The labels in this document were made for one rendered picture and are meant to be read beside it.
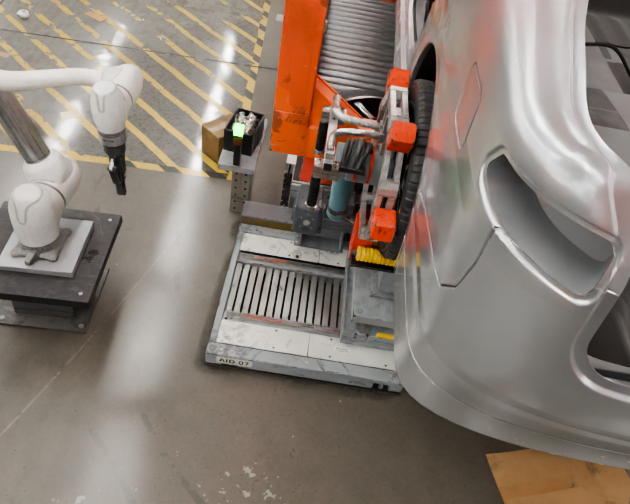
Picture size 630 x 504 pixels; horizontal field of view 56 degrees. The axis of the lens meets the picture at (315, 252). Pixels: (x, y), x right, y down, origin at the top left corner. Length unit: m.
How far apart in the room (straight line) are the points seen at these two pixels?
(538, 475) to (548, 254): 1.56
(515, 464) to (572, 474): 0.23
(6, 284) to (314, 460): 1.35
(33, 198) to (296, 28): 1.17
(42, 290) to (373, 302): 1.32
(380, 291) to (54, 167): 1.42
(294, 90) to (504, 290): 1.59
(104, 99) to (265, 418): 1.32
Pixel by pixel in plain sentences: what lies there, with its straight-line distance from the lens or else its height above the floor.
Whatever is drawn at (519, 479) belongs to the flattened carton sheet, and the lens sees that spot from 2.60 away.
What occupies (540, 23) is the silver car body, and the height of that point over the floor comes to 1.69.
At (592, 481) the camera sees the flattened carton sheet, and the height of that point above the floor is 0.01.
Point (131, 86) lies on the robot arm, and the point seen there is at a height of 1.05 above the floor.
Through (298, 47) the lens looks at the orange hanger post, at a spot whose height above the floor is 1.04.
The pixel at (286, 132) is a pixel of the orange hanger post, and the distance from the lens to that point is 2.68.
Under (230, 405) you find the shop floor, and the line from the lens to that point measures 2.47.
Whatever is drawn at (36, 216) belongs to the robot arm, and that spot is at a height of 0.54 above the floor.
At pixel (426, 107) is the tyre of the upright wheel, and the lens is 2.00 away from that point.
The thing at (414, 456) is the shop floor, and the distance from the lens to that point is 2.50.
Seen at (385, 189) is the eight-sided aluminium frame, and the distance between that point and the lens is 1.95.
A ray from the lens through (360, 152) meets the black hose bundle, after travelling 1.97.
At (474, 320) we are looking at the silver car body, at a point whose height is 1.21.
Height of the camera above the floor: 2.14
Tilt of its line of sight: 45 degrees down
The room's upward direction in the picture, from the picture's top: 12 degrees clockwise
